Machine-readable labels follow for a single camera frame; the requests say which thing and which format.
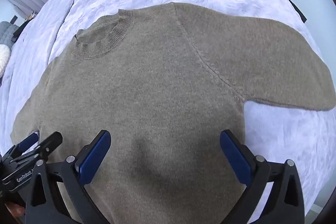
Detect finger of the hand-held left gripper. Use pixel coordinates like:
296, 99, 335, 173
1, 132, 40, 160
12, 132, 63, 164

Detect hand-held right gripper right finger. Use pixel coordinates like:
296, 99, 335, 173
220, 130, 306, 224

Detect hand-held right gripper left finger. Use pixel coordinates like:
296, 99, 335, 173
25, 130, 112, 224

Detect olive brown knit sweater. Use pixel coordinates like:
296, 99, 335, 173
10, 2, 336, 224

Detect white fluffy pillow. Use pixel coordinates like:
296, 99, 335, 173
0, 45, 11, 77

